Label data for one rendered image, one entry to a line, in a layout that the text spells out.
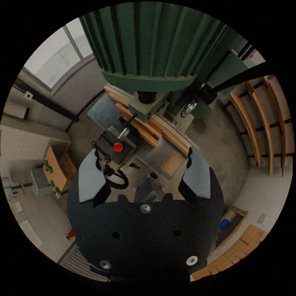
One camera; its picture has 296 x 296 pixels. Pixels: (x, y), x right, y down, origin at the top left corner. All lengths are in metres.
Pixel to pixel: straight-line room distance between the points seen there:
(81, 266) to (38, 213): 1.56
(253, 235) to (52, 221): 4.79
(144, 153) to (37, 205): 2.96
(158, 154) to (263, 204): 3.31
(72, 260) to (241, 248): 3.74
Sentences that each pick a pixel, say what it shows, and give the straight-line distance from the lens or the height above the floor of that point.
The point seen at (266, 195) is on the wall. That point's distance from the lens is 3.47.
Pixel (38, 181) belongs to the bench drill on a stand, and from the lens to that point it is 2.24.
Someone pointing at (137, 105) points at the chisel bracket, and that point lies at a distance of 0.26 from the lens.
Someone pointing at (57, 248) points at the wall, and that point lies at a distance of 2.83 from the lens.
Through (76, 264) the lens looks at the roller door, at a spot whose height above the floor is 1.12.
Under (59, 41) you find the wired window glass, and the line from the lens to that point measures 1.53.
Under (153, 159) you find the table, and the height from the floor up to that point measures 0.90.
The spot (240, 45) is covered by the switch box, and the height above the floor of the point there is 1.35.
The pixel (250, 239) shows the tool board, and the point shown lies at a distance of 3.14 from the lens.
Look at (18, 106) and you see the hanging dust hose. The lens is 1.46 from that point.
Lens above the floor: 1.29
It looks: 86 degrees down
